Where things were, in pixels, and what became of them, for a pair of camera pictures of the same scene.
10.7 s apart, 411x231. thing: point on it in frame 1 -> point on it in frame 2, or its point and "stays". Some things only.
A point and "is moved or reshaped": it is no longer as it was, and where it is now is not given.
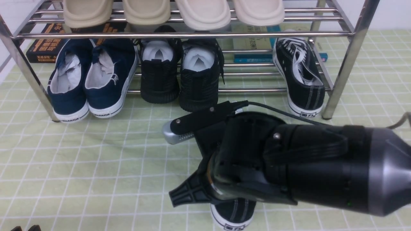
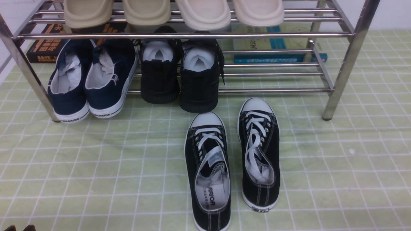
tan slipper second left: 147,12 stays
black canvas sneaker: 292,58 is moved or reshaped
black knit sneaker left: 160,59 stays
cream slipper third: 205,15 stays
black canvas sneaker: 233,214 -> 207,153
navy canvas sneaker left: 66,87 stays
